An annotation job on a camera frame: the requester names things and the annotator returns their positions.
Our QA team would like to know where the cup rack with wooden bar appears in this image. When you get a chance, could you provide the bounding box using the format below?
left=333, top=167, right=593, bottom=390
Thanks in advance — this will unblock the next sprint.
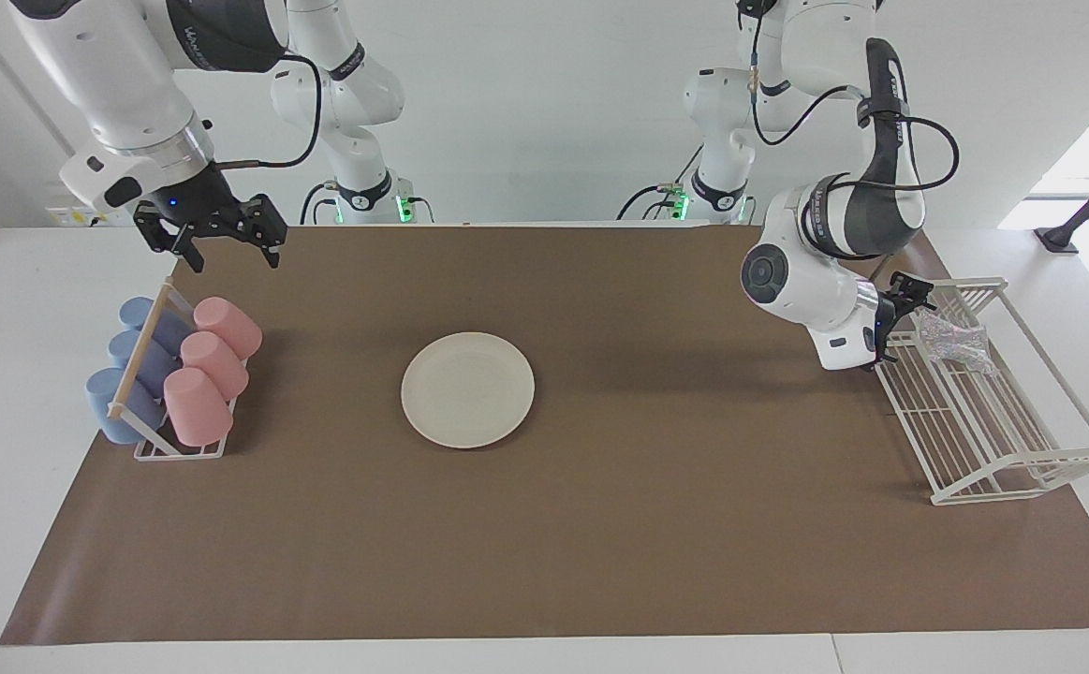
left=107, top=275, right=238, bottom=462

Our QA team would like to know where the white wire dish rack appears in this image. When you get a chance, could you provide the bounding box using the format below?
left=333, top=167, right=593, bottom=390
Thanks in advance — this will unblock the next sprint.
left=857, top=276, right=1089, bottom=507

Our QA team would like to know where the silver metallic sponge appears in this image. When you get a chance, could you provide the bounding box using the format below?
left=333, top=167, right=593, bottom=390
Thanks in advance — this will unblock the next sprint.
left=911, top=308, right=995, bottom=374

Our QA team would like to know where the black base power cable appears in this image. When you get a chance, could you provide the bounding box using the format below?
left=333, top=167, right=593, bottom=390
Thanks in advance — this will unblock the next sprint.
left=299, top=181, right=341, bottom=227
left=617, top=140, right=706, bottom=223

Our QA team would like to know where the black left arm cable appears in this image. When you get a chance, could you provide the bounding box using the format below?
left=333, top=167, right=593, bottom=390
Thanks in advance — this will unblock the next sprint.
left=747, top=0, right=963, bottom=265

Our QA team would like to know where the black angled stand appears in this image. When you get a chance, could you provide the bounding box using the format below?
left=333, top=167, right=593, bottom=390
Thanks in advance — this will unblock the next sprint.
left=1035, top=150, right=1089, bottom=255

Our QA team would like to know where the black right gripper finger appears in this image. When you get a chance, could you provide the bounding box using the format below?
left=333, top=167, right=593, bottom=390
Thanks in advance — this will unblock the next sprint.
left=241, top=193, right=289, bottom=271
left=134, top=210, right=207, bottom=275

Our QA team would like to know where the brown table mat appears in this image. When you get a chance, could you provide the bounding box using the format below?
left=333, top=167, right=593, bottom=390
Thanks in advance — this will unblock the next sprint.
left=0, top=225, right=1089, bottom=647

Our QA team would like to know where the round cream plate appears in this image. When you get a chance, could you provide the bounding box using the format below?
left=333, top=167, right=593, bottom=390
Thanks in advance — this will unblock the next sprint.
left=401, top=331, right=537, bottom=450

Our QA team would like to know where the pink plastic cup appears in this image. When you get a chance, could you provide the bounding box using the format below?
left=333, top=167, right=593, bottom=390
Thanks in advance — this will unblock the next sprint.
left=192, top=296, right=264, bottom=362
left=162, top=366, right=235, bottom=447
left=179, top=330, right=251, bottom=403

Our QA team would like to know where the blue plastic cup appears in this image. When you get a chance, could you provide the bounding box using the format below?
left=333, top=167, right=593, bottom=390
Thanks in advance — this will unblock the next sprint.
left=108, top=329, right=182, bottom=396
left=84, top=366, right=168, bottom=446
left=119, top=296, right=192, bottom=353

